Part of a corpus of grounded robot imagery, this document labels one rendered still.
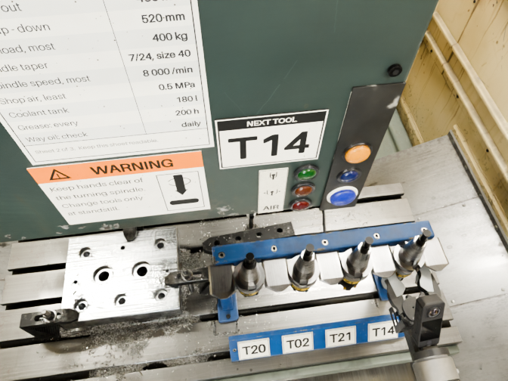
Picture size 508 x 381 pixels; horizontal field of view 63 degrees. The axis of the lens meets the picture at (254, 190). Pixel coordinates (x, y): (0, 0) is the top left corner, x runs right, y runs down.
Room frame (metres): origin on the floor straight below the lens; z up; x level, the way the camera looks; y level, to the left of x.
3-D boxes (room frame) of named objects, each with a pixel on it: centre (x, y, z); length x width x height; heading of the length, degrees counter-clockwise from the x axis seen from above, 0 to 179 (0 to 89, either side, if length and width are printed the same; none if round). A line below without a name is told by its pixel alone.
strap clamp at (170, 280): (0.39, 0.16, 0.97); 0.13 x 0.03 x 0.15; 98
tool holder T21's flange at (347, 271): (0.34, -0.21, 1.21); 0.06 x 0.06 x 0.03
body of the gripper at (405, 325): (0.23, -0.34, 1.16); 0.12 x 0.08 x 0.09; 8
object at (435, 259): (0.36, -0.37, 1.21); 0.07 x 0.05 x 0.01; 8
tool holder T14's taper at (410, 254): (0.35, -0.32, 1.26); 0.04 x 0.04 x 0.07
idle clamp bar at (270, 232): (0.52, 0.01, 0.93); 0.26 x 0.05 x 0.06; 103
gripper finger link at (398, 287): (0.32, -0.29, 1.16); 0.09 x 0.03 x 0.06; 24
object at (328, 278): (0.33, -0.16, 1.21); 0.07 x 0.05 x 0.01; 8
